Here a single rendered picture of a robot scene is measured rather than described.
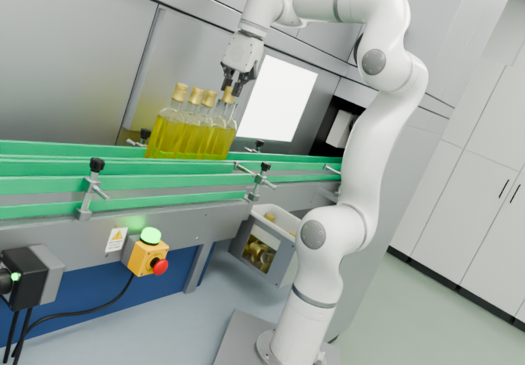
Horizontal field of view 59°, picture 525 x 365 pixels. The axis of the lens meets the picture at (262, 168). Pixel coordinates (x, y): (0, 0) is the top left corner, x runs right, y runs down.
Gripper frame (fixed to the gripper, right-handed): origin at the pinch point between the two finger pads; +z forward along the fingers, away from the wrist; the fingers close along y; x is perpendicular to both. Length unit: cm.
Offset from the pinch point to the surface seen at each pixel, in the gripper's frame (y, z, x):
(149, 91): -13.5, 8.6, -16.7
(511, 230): 61, 56, 371
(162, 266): 24, 39, -31
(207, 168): 4.7, 23.7, -3.7
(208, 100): -0.6, 5.3, -7.1
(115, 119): -16.4, 19.0, -22.6
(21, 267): 21, 35, -63
